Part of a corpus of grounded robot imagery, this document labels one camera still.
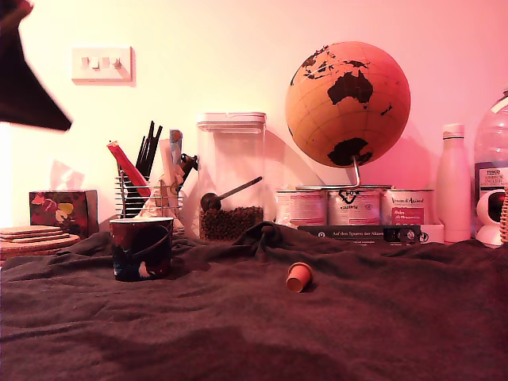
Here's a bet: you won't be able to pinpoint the orange coffee capsule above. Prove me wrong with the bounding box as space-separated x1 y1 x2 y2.
285 261 314 294

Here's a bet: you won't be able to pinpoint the coffee beans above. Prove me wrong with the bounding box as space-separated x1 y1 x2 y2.
199 206 265 241

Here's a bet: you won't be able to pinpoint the dark coffee scoop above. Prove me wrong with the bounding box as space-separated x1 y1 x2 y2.
200 176 264 212

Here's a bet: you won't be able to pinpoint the patterned paper coffee cup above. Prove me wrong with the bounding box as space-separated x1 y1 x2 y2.
109 217 175 283

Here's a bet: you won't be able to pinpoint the clear jar with white lid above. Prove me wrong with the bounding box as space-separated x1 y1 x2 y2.
196 112 268 242

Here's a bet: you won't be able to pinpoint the tin can with text label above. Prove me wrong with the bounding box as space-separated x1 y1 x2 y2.
275 189 328 228

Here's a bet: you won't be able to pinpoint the dark brown tool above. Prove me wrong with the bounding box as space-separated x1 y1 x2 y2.
179 153 199 178

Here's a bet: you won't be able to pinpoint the white paper packet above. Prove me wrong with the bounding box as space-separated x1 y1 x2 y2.
159 138 184 199

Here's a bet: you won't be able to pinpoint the blue patterned utensil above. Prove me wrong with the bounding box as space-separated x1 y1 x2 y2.
168 129 185 166

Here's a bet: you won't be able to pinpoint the tin can with triangle logo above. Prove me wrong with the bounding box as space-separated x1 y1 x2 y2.
326 188 382 227

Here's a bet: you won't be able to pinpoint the long black capsule box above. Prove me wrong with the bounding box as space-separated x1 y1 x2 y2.
296 225 422 244

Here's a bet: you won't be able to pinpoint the crumpled paper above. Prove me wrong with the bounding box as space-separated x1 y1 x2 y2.
137 194 166 220

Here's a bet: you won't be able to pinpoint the metal globe stand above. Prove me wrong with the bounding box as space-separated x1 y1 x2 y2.
295 155 394 191

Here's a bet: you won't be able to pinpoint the cork globe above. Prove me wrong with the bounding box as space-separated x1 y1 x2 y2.
284 41 412 168

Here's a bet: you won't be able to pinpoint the red utensil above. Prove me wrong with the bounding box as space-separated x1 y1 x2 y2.
106 139 153 198

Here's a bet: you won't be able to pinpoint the dark cloth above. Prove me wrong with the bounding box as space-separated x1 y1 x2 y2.
0 221 508 381

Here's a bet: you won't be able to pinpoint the tin can with script label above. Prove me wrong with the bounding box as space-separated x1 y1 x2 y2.
379 188 435 226

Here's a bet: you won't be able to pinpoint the small white box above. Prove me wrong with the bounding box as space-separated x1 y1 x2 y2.
419 223 445 244

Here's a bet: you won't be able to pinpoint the white tissue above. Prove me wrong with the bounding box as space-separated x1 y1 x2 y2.
50 159 86 191

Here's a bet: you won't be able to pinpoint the floral tissue box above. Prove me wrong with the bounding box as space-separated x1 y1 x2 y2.
29 189 99 239

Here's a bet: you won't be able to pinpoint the white metal bottle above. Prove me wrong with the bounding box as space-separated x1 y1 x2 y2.
436 123 472 244

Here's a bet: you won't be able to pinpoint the square cork coaster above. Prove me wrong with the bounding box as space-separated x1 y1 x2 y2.
0 232 71 243
0 225 63 235

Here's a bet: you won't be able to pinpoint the round cork trivet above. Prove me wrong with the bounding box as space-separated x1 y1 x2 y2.
0 233 82 261

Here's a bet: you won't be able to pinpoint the large clear water bottle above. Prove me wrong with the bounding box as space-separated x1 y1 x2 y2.
472 89 508 239

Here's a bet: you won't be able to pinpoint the metal wire utensil rack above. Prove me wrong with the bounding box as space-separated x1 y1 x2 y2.
114 170 186 223

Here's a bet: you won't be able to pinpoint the white light switch plate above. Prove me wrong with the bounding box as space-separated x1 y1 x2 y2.
71 46 133 83

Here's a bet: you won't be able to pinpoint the small white round camera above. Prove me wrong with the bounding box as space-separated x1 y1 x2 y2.
475 189 507 249

